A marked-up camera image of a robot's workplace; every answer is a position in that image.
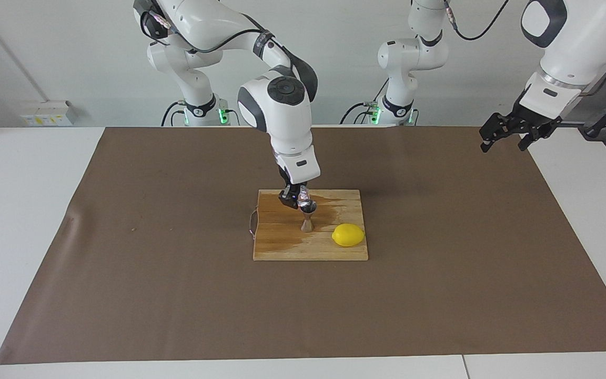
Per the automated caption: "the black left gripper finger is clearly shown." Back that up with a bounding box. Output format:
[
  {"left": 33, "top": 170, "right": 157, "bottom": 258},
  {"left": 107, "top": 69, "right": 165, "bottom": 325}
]
[
  {"left": 517, "top": 116, "right": 563, "bottom": 153},
  {"left": 479, "top": 112, "right": 514, "bottom": 154}
]

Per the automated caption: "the steel double jigger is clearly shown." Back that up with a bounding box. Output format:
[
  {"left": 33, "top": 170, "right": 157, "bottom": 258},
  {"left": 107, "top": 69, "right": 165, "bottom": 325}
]
[{"left": 300, "top": 204, "right": 317, "bottom": 233}]

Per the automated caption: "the wooden cutting board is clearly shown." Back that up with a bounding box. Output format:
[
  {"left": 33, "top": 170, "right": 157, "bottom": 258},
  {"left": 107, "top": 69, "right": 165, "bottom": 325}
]
[{"left": 249, "top": 189, "right": 369, "bottom": 262}]

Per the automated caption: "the yellow lemon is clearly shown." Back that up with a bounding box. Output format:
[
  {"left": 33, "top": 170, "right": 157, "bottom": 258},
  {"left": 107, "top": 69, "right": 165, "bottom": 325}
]
[{"left": 332, "top": 223, "right": 366, "bottom": 248}]

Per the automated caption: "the brown paper table mat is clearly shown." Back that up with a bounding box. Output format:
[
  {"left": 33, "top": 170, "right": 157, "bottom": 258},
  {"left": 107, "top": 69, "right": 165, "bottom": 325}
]
[{"left": 0, "top": 125, "right": 606, "bottom": 365}]

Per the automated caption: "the black left base cable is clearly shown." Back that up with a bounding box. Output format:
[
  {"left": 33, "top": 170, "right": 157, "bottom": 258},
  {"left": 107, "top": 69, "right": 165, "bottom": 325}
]
[{"left": 340, "top": 79, "right": 388, "bottom": 126}]

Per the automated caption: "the black base cable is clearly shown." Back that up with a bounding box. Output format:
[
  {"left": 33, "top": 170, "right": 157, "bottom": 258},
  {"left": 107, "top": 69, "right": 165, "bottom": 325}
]
[
  {"left": 161, "top": 100, "right": 240, "bottom": 127},
  {"left": 340, "top": 79, "right": 388, "bottom": 126}
]

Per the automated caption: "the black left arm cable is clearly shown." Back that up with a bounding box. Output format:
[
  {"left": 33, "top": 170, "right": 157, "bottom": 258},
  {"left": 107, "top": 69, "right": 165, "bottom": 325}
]
[{"left": 446, "top": 0, "right": 606, "bottom": 98}]

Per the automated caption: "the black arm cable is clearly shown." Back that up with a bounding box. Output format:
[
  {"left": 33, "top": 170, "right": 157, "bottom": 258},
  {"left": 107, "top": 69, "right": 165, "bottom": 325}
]
[
  {"left": 446, "top": 0, "right": 606, "bottom": 98},
  {"left": 140, "top": 0, "right": 314, "bottom": 95}
]

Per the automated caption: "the black right base cable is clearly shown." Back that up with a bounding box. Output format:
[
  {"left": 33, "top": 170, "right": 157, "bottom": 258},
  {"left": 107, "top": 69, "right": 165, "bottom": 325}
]
[{"left": 161, "top": 100, "right": 240, "bottom": 127}]

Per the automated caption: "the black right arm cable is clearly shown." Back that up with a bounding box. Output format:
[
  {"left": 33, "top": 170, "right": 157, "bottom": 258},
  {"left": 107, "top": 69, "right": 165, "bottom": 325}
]
[{"left": 140, "top": 0, "right": 314, "bottom": 95}]

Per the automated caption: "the white wall socket box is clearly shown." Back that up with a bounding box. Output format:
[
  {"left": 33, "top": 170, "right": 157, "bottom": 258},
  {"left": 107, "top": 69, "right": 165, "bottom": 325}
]
[{"left": 21, "top": 101, "right": 76, "bottom": 127}]

